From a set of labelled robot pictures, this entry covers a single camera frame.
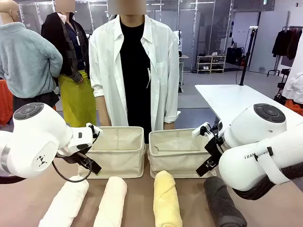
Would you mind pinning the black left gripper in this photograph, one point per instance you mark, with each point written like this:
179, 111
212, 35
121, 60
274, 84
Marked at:
85, 159

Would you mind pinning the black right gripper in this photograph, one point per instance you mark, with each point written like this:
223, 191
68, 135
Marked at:
213, 149

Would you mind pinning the cream towel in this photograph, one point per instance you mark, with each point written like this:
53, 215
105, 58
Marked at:
111, 203

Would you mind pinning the dark grey towel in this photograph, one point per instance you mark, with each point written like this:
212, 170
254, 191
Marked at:
222, 205

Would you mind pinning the white towel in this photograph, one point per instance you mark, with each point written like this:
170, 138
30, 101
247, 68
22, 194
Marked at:
64, 203

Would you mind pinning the yellow towel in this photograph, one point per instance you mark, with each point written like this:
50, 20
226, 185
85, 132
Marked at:
165, 201

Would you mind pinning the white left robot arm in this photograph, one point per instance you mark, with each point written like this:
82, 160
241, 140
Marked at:
35, 142

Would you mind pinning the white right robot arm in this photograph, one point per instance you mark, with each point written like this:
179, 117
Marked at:
248, 132

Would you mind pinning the person's left forearm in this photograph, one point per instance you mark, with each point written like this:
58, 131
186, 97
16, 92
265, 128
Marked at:
169, 126

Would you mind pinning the person's right forearm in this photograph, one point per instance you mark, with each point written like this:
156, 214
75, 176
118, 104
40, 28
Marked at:
103, 111

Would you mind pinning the beige fabric basket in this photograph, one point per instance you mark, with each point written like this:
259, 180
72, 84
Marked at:
175, 163
118, 163

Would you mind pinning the person in yellow skirt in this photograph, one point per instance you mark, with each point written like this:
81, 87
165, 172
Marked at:
78, 101

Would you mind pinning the white table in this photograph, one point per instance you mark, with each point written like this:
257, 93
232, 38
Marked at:
236, 99

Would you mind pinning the person in white shirt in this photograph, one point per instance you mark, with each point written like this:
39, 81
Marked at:
104, 71

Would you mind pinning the wooden shoe rack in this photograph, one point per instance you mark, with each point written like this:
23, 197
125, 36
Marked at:
210, 63

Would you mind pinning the orange cloth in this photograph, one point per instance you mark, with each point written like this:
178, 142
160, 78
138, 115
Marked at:
6, 101

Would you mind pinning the black stand pole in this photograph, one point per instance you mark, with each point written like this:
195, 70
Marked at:
246, 59

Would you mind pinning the black trolley cart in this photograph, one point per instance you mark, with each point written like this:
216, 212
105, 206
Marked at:
284, 78

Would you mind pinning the figure in white shirt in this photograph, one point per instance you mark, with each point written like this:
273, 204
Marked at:
296, 87

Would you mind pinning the mannequin in blue fleece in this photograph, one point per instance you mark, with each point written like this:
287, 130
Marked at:
23, 59

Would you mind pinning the dark clothes on rack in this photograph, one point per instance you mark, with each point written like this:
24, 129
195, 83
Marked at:
281, 45

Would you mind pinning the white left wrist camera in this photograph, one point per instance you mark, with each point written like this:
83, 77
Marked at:
99, 133

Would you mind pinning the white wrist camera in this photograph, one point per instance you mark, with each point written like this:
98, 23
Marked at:
197, 131
99, 133

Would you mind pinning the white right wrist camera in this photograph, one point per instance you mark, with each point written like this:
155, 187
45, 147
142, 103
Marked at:
197, 131

